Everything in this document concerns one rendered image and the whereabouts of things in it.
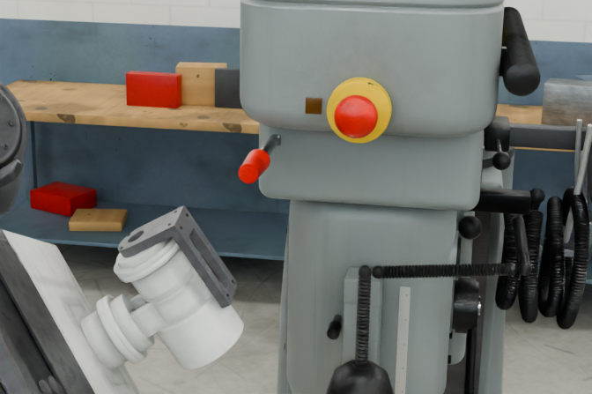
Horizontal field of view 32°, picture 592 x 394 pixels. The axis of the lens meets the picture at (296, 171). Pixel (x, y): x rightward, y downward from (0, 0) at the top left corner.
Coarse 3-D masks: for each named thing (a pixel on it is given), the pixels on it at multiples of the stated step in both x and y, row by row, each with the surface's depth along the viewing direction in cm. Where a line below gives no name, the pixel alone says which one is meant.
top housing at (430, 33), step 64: (256, 0) 100; (320, 0) 98; (384, 0) 97; (448, 0) 96; (256, 64) 101; (320, 64) 99; (384, 64) 98; (448, 64) 97; (320, 128) 102; (448, 128) 99
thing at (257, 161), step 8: (272, 136) 111; (280, 136) 112; (264, 144) 108; (272, 144) 108; (280, 144) 112; (256, 152) 102; (264, 152) 103; (248, 160) 100; (256, 160) 100; (264, 160) 102; (240, 168) 99; (248, 168) 98; (256, 168) 99; (264, 168) 101; (240, 176) 99; (248, 176) 99; (256, 176) 99
